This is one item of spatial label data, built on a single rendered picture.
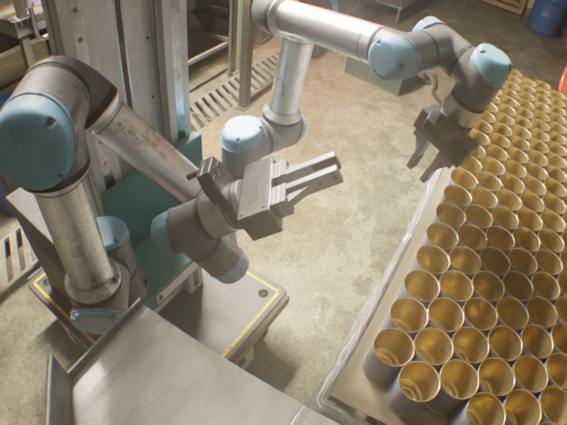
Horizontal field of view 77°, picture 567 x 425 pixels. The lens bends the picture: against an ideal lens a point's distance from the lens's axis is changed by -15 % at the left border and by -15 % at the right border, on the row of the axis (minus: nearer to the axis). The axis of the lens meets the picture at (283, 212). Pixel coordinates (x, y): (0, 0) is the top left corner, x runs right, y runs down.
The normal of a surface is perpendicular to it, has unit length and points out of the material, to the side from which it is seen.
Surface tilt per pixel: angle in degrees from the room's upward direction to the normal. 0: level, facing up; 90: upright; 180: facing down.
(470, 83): 90
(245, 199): 32
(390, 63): 90
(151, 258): 0
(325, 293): 0
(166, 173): 78
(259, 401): 0
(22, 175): 82
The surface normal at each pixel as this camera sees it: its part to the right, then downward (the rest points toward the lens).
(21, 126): 0.18, 0.62
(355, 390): 0.07, -0.69
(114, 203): 0.83, 0.44
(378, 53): -0.77, 0.40
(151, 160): 0.44, 0.50
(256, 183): -0.46, -0.66
